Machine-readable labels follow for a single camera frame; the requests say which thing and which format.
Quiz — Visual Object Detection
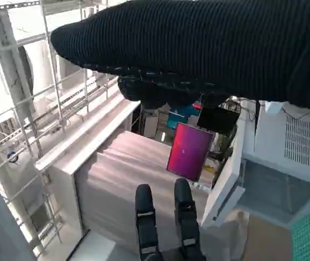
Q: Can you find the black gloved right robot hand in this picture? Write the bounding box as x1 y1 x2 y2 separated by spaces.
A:
50 0 310 111

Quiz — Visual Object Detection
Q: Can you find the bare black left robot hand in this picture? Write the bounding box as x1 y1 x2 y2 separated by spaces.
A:
135 178 207 261

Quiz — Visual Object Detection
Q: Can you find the pink purple monitor screen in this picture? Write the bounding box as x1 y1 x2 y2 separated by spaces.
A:
167 122 214 182

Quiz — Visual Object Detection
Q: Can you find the pale desk partition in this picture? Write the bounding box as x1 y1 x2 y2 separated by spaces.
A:
74 130 212 245

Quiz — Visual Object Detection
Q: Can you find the black monitor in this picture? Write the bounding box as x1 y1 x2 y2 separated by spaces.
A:
197 104 239 136

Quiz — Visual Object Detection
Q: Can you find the teal object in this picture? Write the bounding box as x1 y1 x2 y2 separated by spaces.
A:
167 104 200 129

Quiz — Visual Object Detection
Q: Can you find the white cabinet with perforated side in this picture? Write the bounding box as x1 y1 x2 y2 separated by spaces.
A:
201 100 310 228

